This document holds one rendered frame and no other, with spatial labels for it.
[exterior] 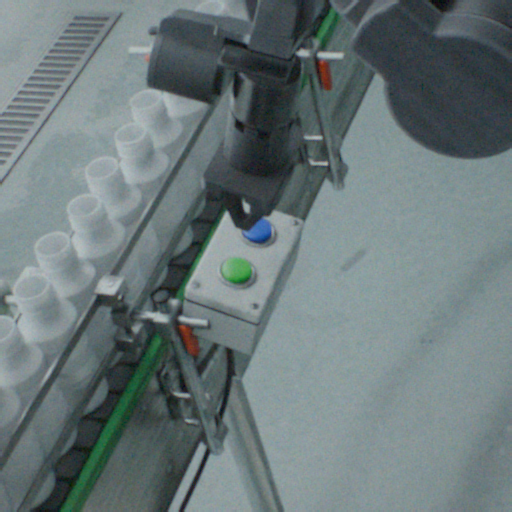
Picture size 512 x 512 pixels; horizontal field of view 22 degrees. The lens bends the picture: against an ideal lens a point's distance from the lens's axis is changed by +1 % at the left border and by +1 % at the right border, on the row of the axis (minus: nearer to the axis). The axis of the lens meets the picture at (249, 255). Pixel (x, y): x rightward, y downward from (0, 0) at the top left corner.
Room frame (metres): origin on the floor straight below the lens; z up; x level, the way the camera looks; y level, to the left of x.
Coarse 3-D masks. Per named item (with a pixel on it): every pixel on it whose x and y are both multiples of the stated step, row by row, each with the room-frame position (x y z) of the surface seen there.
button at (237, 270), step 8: (224, 264) 0.98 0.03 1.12; (232, 264) 0.98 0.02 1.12; (240, 264) 0.98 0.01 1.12; (248, 264) 0.98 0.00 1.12; (224, 272) 0.97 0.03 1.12; (232, 272) 0.97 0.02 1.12; (240, 272) 0.97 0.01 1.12; (248, 272) 0.97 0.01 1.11; (232, 280) 0.97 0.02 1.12; (240, 280) 0.96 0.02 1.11; (248, 280) 0.97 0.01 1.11
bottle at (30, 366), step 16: (0, 320) 0.95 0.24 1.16; (0, 336) 0.95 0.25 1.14; (16, 336) 0.93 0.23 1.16; (0, 352) 0.92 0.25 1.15; (16, 352) 0.92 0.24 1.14; (32, 352) 0.93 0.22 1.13; (0, 368) 0.92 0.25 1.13; (16, 368) 0.92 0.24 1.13; (32, 368) 0.92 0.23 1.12; (48, 368) 0.94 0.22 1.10; (0, 384) 0.91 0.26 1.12; (16, 384) 0.91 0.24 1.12; (32, 384) 0.91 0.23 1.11; (48, 400) 0.92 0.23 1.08; (64, 400) 0.94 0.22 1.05; (48, 416) 0.91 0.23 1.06; (64, 416) 0.92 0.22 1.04; (48, 432) 0.91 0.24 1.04; (48, 448) 0.91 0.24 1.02; (64, 448) 0.91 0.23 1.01
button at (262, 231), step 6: (258, 222) 1.03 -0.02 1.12; (264, 222) 1.03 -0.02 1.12; (252, 228) 1.03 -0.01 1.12; (258, 228) 1.03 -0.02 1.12; (264, 228) 1.03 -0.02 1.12; (270, 228) 1.03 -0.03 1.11; (246, 234) 1.02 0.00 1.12; (252, 234) 1.02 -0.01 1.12; (258, 234) 1.02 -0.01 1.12; (264, 234) 1.02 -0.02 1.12; (270, 234) 1.02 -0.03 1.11; (252, 240) 1.02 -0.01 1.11; (258, 240) 1.02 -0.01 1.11; (264, 240) 1.02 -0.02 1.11
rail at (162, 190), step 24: (192, 144) 1.22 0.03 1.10; (144, 216) 1.11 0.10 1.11; (192, 216) 1.18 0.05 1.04; (120, 264) 1.05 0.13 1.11; (144, 288) 1.07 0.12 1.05; (72, 336) 0.96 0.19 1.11; (48, 384) 0.91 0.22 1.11; (96, 384) 0.96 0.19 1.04; (24, 432) 0.86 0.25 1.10; (72, 432) 0.91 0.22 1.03; (0, 456) 0.83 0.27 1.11; (48, 456) 0.88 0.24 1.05; (24, 504) 0.83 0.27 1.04
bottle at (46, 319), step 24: (24, 288) 1.00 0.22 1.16; (48, 288) 0.98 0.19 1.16; (24, 312) 0.97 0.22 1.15; (48, 312) 0.97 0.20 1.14; (72, 312) 0.98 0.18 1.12; (24, 336) 0.97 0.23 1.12; (48, 336) 0.96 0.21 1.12; (48, 360) 0.96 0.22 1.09; (72, 360) 0.96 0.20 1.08; (96, 360) 0.98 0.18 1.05; (72, 384) 0.95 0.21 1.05; (72, 408) 0.96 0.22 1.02; (96, 408) 0.96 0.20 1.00
